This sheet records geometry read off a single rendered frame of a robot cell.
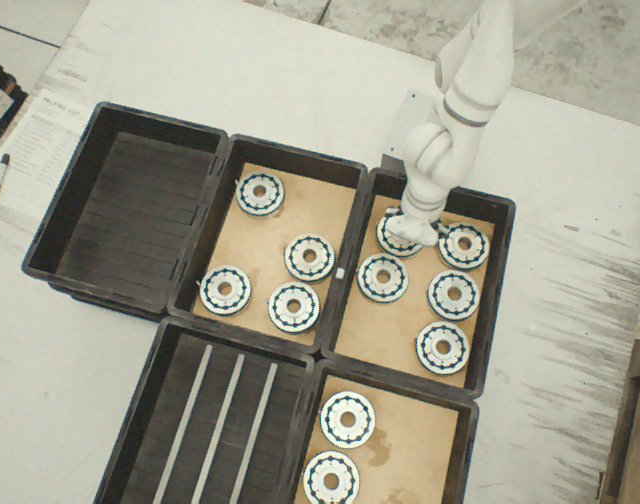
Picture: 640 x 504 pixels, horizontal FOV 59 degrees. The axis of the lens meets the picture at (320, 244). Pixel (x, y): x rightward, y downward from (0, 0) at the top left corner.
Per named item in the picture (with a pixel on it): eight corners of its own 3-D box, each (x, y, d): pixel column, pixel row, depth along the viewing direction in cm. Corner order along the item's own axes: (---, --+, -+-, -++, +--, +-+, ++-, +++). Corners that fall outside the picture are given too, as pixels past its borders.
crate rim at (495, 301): (370, 169, 117) (370, 164, 115) (514, 204, 114) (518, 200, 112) (318, 357, 105) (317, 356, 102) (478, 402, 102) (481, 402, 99)
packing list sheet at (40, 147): (37, 86, 149) (36, 85, 149) (114, 113, 146) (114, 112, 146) (-31, 192, 139) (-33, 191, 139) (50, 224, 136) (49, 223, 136)
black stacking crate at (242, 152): (240, 158, 129) (232, 133, 118) (366, 189, 126) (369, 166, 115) (180, 324, 117) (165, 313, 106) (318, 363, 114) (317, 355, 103)
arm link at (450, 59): (472, -8, 81) (536, -14, 81) (428, 56, 108) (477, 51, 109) (478, 55, 81) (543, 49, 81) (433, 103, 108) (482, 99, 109)
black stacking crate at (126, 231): (118, 128, 132) (99, 101, 121) (238, 158, 129) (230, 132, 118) (47, 287, 120) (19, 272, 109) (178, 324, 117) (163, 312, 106)
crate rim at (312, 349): (232, 136, 120) (231, 130, 118) (369, 169, 117) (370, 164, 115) (166, 315, 108) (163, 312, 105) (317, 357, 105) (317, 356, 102)
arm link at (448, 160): (442, 203, 83) (490, 131, 73) (398, 166, 86) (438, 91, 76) (466, 185, 88) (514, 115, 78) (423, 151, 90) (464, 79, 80)
